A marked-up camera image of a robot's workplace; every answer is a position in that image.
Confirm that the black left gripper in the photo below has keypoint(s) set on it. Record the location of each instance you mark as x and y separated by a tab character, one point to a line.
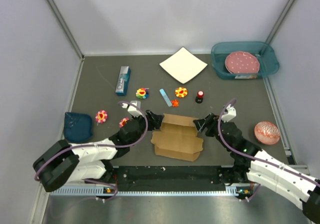
154	121

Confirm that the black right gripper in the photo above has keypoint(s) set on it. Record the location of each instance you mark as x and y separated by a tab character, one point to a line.
209	122

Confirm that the brown cardboard box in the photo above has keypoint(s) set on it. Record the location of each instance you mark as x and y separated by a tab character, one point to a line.
177	138

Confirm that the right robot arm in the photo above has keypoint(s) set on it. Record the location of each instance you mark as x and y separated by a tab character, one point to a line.
252	163

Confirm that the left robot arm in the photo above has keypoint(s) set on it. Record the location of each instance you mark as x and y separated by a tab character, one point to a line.
66	162

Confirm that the blue toothpaste box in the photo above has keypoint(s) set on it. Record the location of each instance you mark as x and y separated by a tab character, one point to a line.
123	81

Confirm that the orange red small toy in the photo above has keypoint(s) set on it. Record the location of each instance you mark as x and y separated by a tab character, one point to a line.
175	103

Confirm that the red black stamp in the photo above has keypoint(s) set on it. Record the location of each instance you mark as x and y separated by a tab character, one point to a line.
199	97

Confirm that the light blue stick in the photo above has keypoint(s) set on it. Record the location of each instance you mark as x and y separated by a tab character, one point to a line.
165	97

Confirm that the rainbow plush flower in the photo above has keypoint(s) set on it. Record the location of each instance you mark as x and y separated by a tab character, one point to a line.
142	93

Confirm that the pink plush flower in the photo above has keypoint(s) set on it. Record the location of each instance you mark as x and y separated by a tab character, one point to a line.
101	117
123	121

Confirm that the orange plush flower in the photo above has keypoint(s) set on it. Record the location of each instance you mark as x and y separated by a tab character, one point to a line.
181	92

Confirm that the white square plate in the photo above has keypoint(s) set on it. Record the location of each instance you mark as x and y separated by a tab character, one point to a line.
183	66

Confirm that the pink patterned bowl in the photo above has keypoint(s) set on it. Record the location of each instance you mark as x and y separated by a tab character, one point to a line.
267	133

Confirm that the pink dotted plate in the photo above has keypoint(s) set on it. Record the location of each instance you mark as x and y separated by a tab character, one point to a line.
241	62

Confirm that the dark blue dish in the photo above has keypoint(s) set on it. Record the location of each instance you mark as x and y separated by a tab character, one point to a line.
77	127

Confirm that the teal plastic bin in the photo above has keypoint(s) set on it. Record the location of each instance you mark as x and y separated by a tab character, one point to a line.
265	54

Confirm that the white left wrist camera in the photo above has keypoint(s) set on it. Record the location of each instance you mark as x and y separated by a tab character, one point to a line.
132	108

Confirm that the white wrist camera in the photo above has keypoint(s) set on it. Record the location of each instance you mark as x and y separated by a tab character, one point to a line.
228	114
132	108

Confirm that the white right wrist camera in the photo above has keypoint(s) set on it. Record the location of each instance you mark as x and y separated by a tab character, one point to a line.
228	114

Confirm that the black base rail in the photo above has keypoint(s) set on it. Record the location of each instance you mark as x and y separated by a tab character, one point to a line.
173	178

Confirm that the white cable duct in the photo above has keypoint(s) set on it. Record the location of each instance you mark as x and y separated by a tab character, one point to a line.
105	191

